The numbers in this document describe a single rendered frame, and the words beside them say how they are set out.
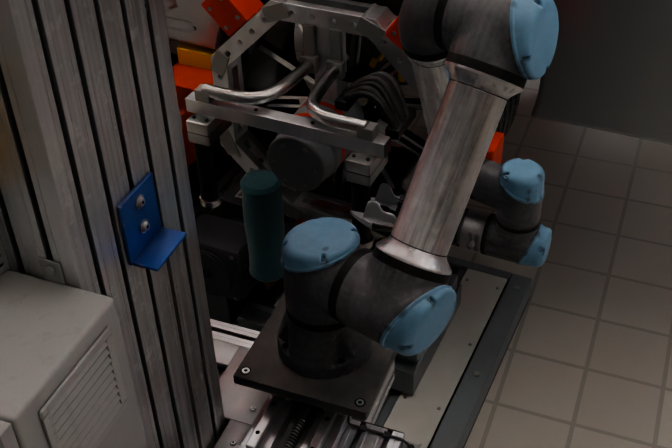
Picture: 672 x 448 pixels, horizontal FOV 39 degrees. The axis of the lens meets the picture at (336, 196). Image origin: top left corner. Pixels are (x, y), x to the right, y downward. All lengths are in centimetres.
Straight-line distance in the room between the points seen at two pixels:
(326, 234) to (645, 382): 147
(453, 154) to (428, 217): 9
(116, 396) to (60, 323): 13
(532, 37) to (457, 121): 15
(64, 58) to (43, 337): 29
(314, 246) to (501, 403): 128
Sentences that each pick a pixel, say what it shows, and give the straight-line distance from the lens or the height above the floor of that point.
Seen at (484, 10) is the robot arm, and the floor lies 136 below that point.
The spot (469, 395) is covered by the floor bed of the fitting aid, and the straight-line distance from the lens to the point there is 248.
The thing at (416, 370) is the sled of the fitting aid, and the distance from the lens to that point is 241.
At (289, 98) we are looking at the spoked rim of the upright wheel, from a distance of 215.
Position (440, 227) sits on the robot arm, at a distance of 133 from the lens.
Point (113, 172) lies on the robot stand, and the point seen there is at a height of 132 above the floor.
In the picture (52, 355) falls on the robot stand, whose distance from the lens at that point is 103.
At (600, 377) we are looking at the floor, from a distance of 269.
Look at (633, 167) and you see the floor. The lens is 346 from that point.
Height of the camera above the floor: 194
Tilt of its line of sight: 37 degrees down
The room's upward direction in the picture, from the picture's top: 2 degrees counter-clockwise
